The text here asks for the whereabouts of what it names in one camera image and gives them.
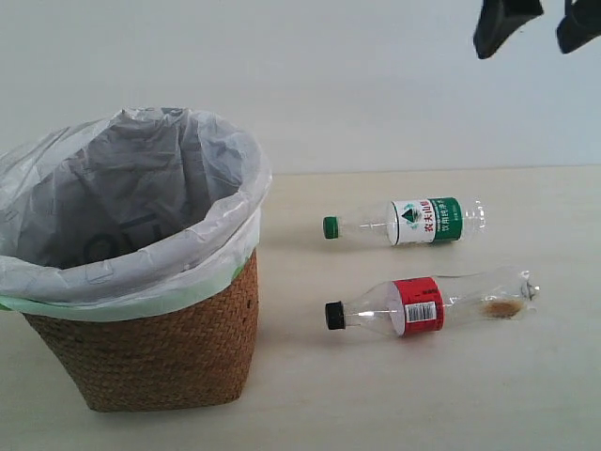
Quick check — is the clear bottle red label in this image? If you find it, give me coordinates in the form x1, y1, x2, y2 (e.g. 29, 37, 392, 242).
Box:
325, 267, 540, 338

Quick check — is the white plastic bin liner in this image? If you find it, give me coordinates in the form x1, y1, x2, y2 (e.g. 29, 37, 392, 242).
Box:
1, 108, 271, 322

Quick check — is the woven brown wicker basket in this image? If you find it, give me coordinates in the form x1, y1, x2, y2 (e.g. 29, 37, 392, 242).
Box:
24, 255, 259, 412

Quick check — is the clear bottle green cap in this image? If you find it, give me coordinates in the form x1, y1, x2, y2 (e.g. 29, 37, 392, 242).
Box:
322, 196, 486, 247

